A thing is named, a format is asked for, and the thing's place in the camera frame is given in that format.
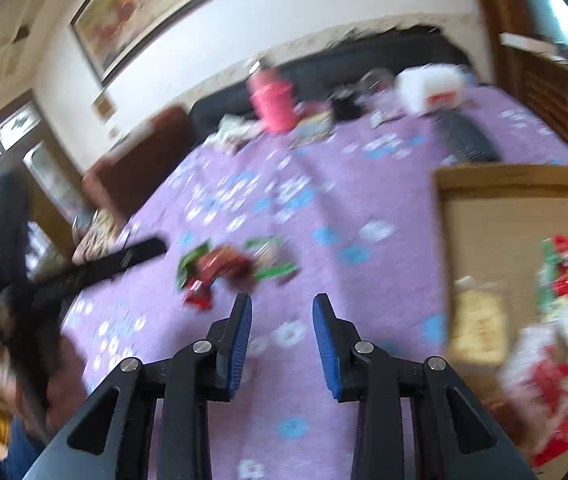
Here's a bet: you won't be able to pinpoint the pink bottle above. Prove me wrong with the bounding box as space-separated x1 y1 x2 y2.
246 57 297 136

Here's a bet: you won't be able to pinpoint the green and white snack packet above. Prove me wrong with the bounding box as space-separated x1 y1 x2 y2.
244 236 299 283

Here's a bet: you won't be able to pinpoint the brown upholstered chair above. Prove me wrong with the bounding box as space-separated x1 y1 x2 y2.
83 106 197 228

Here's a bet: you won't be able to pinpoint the small red snack packet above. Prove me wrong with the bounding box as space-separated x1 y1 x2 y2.
182 280 213 309

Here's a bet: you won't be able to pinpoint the pile of mixed snack packets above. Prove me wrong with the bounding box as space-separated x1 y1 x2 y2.
496 234 568 468

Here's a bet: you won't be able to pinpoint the brown red snack packet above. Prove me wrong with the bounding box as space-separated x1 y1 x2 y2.
196 246 255 283

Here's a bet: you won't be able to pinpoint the clear glass cup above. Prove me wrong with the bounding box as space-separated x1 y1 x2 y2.
359 69 397 111

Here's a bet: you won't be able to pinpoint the person's left hand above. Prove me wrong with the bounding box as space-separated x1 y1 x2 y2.
46 335 91 429

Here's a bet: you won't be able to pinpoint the cardboard box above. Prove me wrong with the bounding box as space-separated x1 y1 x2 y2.
431 164 568 471

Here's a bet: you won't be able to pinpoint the patterned cloth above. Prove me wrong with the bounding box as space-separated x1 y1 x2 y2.
71 207 122 263

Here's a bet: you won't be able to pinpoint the small black pouch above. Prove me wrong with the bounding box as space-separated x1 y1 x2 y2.
331 87 365 121

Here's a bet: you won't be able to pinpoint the white flat box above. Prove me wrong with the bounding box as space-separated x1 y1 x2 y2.
498 31 560 56

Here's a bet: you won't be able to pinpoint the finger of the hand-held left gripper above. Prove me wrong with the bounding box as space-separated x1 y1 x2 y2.
74 237 169 288
0 170 33 311

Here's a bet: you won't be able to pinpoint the small yellow wall plaque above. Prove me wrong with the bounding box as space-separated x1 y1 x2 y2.
91 95 116 122

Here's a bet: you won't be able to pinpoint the crumpled paper wrappers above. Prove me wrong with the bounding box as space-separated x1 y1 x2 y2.
213 114 265 156

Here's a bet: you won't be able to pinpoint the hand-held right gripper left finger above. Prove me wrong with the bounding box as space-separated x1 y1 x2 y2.
24 292 253 480

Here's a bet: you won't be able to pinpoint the window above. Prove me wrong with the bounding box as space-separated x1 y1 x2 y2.
0 102 90 311

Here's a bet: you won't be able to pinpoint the cream snack packet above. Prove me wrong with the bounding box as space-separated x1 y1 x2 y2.
450 280 509 367

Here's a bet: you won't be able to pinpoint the small colourful booklet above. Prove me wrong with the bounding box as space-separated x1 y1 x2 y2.
289 102 335 150

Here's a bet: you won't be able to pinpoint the framed painting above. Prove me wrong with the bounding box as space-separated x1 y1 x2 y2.
69 0 279 88

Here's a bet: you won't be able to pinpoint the wooden cabinet with clutter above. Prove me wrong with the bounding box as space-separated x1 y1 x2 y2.
464 0 568 161

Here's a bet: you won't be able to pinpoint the white jar red label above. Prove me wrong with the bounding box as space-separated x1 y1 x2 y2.
395 64 467 118

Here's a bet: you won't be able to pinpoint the black sofa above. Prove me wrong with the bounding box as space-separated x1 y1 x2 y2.
189 24 475 133

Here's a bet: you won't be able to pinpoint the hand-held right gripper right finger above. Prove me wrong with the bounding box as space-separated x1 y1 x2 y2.
313 293 537 480

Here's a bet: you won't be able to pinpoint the black textured case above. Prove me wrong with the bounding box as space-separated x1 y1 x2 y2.
434 109 500 163

